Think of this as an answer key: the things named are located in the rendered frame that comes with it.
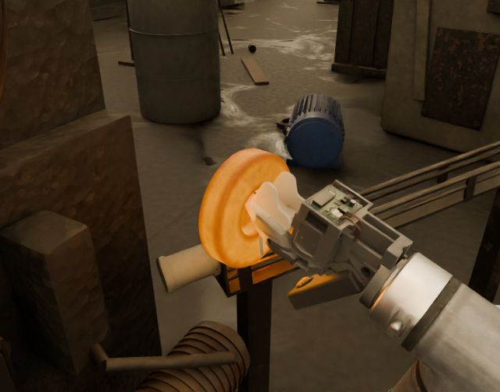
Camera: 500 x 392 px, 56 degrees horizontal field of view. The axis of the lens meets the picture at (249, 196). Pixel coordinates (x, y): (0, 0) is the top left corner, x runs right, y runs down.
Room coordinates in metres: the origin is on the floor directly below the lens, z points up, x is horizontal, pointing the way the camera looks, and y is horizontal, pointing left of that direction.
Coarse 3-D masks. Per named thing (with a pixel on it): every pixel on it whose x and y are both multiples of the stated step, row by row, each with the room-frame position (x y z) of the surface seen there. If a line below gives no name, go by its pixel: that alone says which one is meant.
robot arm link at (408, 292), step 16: (416, 256) 0.39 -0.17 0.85; (400, 272) 0.36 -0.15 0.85; (416, 272) 0.36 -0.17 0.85; (432, 272) 0.37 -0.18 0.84; (448, 272) 0.38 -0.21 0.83; (384, 288) 0.37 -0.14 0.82; (400, 288) 0.35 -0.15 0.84; (416, 288) 0.35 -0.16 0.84; (432, 288) 0.35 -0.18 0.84; (384, 304) 0.35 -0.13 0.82; (400, 304) 0.34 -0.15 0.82; (416, 304) 0.34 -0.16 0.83; (384, 320) 0.35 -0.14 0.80; (400, 320) 0.34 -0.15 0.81; (416, 320) 0.33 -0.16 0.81; (400, 336) 0.33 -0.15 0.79
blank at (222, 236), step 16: (240, 160) 0.51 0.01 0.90; (256, 160) 0.51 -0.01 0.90; (272, 160) 0.53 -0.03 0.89; (224, 176) 0.49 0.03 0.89; (240, 176) 0.49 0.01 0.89; (256, 176) 0.51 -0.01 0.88; (272, 176) 0.53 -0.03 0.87; (208, 192) 0.48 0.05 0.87; (224, 192) 0.47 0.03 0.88; (240, 192) 0.48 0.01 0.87; (208, 208) 0.47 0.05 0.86; (224, 208) 0.46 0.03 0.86; (240, 208) 0.48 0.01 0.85; (208, 224) 0.46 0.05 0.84; (224, 224) 0.46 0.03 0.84; (240, 224) 0.48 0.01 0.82; (208, 240) 0.46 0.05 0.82; (224, 240) 0.46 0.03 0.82; (240, 240) 0.48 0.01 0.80; (256, 240) 0.50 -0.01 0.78; (224, 256) 0.46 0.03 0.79; (240, 256) 0.48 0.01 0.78; (256, 256) 0.50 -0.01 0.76
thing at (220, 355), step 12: (96, 348) 0.48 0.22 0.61; (96, 360) 0.46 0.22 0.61; (108, 360) 0.46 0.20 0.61; (120, 360) 0.47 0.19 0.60; (132, 360) 0.47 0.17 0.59; (144, 360) 0.48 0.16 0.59; (156, 360) 0.48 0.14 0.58; (168, 360) 0.49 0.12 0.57; (180, 360) 0.49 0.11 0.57; (192, 360) 0.50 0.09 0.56; (204, 360) 0.50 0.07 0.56; (216, 360) 0.50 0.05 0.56; (228, 360) 0.50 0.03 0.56; (108, 372) 0.45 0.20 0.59
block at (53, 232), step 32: (32, 224) 0.52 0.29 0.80; (64, 224) 0.52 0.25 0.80; (32, 256) 0.47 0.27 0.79; (64, 256) 0.48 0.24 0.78; (32, 288) 0.48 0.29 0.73; (64, 288) 0.47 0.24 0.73; (96, 288) 0.51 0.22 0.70; (32, 320) 0.49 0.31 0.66; (64, 320) 0.46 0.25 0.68; (96, 320) 0.50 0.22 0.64; (64, 352) 0.46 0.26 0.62
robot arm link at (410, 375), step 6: (414, 366) 0.35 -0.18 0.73; (408, 372) 0.36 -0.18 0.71; (414, 372) 0.34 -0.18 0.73; (402, 378) 0.36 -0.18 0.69; (408, 378) 0.35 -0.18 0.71; (414, 378) 0.34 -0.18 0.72; (420, 378) 0.33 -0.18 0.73; (396, 384) 0.37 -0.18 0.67; (402, 384) 0.35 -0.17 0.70; (408, 384) 0.34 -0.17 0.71; (414, 384) 0.33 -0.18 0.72; (420, 384) 0.32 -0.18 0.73; (390, 390) 0.38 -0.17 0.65; (396, 390) 0.35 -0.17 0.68; (402, 390) 0.34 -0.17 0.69; (408, 390) 0.33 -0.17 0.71; (414, 390) 0.33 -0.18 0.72; (420, 390) 0.32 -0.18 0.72; (426, 390) 0.31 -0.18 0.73
